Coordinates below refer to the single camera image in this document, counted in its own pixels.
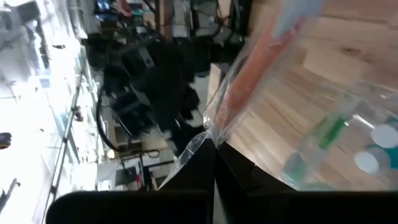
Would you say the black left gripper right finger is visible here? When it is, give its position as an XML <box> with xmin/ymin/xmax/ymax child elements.
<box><xmin>215</xmin><ymin>141</ymin><xmax>398</xmax><ymax>224</ymax></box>

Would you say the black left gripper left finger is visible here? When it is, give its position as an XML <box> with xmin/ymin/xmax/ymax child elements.
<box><xmin>45</xmin><ymin>138</ymin><xmax>216</xmax><ymax>224</ymax></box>

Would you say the orange white toothbrush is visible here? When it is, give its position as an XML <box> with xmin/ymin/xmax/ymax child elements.
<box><xmin>157</xmin><ymin>0</ymin><xmax>327</xmax><ymax>191</ymax></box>

